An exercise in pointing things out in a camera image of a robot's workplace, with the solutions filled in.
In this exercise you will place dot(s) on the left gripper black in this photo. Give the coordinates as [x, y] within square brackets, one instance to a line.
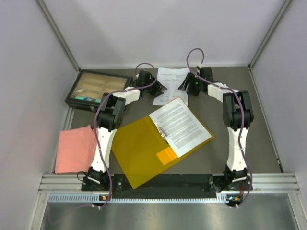
[158, 88]

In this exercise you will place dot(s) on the aluminium frame post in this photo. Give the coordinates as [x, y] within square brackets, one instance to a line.
[281, 13]
[46, 13]

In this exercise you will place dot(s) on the right aluminium frame post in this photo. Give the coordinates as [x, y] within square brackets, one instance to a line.
[281, 13]

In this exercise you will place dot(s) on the metal folder clip mechanism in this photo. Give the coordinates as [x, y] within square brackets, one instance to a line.
[162, 134]

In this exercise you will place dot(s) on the grey slotted cable duct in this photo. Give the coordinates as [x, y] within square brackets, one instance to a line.
[100, 199]

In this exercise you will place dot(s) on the yellow plastic folder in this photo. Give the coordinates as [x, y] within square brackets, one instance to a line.
[142, 153]

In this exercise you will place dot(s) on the black compartment display box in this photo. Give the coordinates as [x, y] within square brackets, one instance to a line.
[94, 84]

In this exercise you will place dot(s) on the left aluminium frame post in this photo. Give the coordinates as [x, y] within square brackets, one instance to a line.
[46, 13]

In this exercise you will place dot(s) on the teal tube left in box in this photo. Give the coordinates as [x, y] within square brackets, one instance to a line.
[83, 98]

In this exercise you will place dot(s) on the pink folded cloth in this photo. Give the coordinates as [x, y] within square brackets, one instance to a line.
[76, 150]

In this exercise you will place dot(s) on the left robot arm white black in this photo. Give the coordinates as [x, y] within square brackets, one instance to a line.
[108, 120]

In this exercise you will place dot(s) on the aluminium front rail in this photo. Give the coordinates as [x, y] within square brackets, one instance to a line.
[262, 183]

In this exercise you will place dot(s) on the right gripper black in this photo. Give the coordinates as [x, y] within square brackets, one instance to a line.
[190, 78]

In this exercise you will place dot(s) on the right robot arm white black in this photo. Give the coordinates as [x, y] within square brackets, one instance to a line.
[237, 117]

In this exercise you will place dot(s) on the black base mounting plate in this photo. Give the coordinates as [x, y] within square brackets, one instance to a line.
[165, 186]

